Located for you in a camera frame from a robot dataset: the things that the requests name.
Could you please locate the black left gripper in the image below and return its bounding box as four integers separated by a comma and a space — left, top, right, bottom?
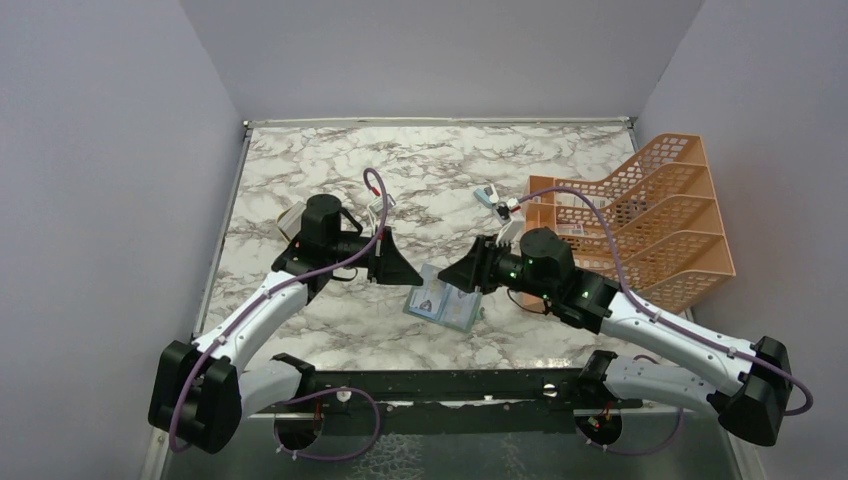
327, 225, 424, 286

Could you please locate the green card holder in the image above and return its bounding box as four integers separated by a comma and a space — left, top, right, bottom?
403, 264, 484, 333

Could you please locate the silver VIP card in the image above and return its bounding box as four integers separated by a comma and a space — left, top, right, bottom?
406, 278, 450, 320

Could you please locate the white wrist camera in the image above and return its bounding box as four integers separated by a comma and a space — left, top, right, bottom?
493, 198, 525, 247
367, 195, 396, 231

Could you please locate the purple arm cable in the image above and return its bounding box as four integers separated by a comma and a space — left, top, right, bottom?
513, 187, 814, 417
168, 167, 390, 455

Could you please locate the light blue small stapler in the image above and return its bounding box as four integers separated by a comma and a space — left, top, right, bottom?
473, 185, 500, 209

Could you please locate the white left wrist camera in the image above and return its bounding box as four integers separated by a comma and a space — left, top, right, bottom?
367, 195, 396, 231

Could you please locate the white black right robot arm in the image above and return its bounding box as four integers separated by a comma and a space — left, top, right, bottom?
438, 228, 792, 446

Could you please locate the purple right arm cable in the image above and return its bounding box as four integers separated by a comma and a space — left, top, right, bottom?
513, 187, 814, 417

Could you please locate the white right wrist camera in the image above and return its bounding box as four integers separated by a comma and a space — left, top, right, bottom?
493, 198, 525, 247

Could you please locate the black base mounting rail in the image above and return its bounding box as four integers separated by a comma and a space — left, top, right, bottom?
262, 362, 643, 436

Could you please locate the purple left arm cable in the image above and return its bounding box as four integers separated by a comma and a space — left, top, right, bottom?
168, 167, 390, 455

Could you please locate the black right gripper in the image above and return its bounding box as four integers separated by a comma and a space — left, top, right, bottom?
439, 234, 556, 301

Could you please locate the orange plastic file organizer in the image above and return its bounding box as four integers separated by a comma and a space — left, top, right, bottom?
522, 133, 736, 313

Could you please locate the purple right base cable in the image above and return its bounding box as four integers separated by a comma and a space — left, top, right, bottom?
574, 407, 687, 458

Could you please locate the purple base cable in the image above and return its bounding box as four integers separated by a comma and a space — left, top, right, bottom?
574, 407, 687, 458
273, 387, 382, 464

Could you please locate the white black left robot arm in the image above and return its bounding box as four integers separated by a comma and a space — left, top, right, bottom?
147, 194, 423, 453

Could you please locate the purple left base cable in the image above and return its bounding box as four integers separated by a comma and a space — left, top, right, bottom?
273, 387, 382, 464

